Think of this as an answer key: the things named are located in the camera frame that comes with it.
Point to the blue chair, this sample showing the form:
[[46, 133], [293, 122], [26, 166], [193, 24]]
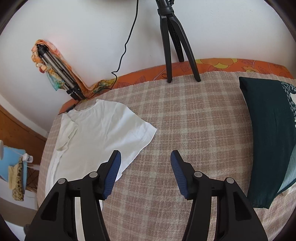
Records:
[[10, 158]]

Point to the colourful orange scarf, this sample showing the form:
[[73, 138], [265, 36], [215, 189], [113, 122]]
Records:
[[88, 92]]

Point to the silver folded tripod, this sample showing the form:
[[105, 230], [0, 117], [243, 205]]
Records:
[[59, 74]]

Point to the black mini tripod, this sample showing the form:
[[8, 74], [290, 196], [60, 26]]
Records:
[[172, 31]]

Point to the white clip desk lamp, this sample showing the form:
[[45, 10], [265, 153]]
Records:
[[25, 157]]

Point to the white t-shirt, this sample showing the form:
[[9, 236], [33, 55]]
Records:
[[88, 137]]

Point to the folded dark green garment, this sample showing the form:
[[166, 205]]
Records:
[[271, 105]]

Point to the leopard print cloth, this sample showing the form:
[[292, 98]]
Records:
[[15, 180]]

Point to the orange floral bed sheet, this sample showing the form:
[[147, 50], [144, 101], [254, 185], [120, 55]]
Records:
[[207, 65]]

